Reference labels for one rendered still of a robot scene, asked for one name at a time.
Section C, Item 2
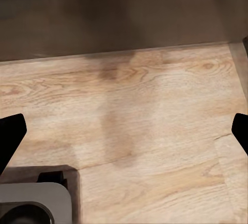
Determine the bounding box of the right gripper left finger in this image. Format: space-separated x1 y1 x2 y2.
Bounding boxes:
0 113 27 176

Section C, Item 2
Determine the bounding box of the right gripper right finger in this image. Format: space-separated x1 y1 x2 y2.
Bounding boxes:
231 113 248 155

